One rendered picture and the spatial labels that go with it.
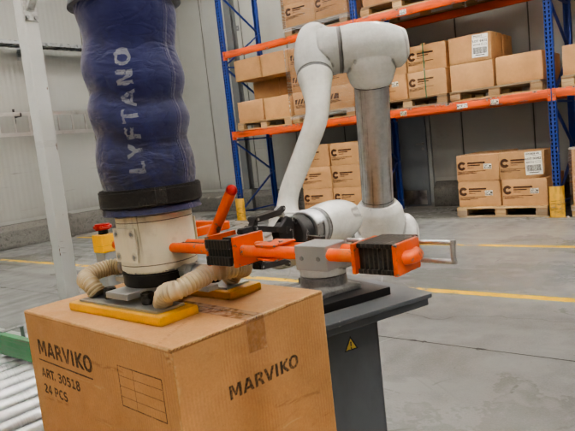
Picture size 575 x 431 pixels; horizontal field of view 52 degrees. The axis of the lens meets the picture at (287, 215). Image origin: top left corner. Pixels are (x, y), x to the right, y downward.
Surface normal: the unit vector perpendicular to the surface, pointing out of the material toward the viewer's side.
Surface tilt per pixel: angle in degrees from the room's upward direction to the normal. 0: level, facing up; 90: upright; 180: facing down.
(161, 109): 70
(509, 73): 91
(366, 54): 111
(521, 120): 90
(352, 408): 90
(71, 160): 90
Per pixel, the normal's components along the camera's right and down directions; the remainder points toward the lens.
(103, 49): -0.32, -0.07
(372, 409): 0.53, 0.04
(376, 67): 0.04, 0.50
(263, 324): 0.73, 0.00
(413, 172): -0.61, 0.16
